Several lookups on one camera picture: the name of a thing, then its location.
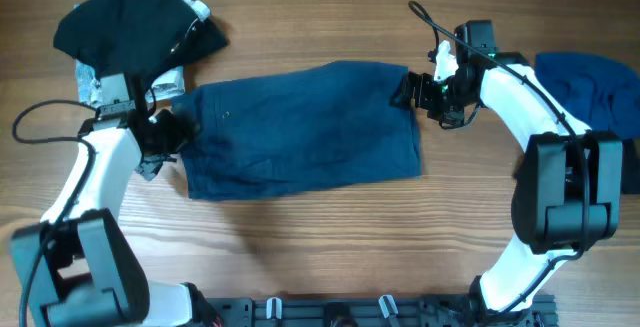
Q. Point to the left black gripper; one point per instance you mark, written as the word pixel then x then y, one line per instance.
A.
pixel 183 132

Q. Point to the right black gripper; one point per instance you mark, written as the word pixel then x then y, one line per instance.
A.
pixel 425 81

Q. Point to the dark blue shorts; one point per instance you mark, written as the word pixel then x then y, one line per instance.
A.
pixel 316 129

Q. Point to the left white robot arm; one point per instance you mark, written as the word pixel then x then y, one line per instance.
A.
pixel 75 266

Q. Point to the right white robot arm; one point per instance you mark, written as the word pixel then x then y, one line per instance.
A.
pixel 567 190

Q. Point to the white grey folded garment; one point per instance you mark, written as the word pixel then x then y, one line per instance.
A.
pixel 168 85

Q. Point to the black folded garment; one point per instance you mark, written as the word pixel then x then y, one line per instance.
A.
pixel 143 38

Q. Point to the blue crumpled garment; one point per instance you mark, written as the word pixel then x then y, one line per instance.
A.
pixel 599 91

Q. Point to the black garment with print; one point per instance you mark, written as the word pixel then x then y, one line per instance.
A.
pixel 630 167

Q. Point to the black mounting rail base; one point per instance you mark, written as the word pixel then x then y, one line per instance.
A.
pixel 426 311

